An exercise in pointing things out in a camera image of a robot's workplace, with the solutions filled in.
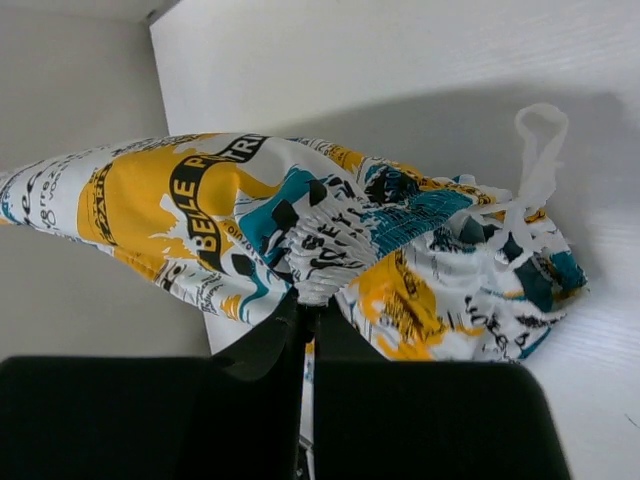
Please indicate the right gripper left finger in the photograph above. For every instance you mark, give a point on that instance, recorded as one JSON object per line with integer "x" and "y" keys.
{"x": 233, "y": 415}

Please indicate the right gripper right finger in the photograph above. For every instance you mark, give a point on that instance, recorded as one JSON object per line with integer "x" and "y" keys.
{"x": 379, "y": 419}

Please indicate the colourful printed shorts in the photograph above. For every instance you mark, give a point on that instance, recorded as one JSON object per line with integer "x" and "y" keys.
{"x": 423, "y": 268}

